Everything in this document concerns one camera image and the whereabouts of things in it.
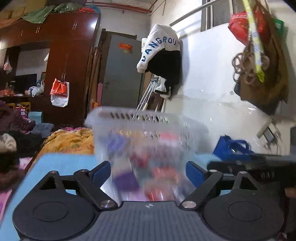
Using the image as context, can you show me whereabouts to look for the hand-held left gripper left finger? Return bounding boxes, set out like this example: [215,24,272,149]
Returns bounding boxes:
[35,161,118,210]

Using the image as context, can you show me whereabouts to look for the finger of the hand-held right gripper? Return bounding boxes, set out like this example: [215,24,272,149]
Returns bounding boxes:
[207,160,253,175]

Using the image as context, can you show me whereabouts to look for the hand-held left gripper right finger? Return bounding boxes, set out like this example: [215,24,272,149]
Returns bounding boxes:
[179,161,262,209]

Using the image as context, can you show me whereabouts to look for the large purple box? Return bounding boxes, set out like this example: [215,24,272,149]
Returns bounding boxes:
[114,171,139,192]

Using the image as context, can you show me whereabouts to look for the red patterned packet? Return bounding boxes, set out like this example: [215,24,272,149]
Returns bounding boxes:
[150,167,181,184]

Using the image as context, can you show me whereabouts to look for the white plastic basket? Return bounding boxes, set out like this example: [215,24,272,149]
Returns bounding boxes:
[84,106,209,202]

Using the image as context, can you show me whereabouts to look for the blue tote bag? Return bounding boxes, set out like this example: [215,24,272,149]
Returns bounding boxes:
[213,136,255,162]

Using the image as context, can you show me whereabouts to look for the white power strip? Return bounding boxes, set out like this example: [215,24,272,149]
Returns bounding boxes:
[257,118,282,148]

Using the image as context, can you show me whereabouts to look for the yellow blanket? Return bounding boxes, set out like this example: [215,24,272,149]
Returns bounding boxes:
[40,128,96,158]

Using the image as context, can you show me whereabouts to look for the black hanging bag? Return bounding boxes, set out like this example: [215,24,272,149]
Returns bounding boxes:
[234,83,279,115]

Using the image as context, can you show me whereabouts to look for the blue-grey cloth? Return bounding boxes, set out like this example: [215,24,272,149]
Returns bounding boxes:
[31,123,55,138]

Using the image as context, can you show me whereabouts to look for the pink foam board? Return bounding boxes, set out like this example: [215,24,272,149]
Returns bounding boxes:
[96,83,104,108]

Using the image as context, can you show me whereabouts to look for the brown hanging bag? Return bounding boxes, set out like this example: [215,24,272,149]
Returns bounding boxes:
[239,35,290,110]

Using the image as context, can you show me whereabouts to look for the teal box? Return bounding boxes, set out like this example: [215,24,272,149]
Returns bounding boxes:
[28,112,43,125]

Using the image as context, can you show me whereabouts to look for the orange and white plastic bag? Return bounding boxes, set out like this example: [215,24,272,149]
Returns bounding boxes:
[50,78,70,108]

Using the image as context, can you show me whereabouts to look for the pile of dark clothes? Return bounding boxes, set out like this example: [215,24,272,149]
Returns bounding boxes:
[0,100,45,193]

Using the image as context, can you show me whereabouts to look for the metal crutches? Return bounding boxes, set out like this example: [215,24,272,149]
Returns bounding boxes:
[136,77,160,112]

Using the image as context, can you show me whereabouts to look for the wooden planks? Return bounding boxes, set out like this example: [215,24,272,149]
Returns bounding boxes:
[86,46,102,110]

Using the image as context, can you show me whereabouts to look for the grey door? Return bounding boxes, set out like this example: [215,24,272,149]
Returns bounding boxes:
[101,34,144,108]

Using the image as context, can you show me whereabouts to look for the black television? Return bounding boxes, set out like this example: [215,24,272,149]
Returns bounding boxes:
[15,74,38,94]

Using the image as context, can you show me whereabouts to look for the brown wooden wardrobe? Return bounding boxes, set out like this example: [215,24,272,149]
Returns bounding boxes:
[0,13,100,127]

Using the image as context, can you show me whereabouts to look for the white and black hoodie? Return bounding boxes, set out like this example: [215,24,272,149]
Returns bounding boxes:
[136,24,181,100]

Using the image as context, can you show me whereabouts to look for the small pink plastic bag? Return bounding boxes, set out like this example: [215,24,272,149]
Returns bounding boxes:
[3,56,13,74]

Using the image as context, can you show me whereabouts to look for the red ceiling pipe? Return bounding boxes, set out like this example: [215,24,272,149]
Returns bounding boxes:
[87,1,153,14]

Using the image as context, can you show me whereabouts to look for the green cloth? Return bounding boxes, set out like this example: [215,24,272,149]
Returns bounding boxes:
[22,3,88,24]

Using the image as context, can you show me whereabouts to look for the large cardboard box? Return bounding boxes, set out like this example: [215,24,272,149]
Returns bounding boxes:
[0,0,42,22]

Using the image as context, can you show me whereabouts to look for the coiled beige rope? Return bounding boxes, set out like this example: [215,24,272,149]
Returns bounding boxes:
[232,50,270,85]

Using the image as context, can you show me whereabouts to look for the yellow-green strap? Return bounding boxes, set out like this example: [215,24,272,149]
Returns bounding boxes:
[243,0,267,83]

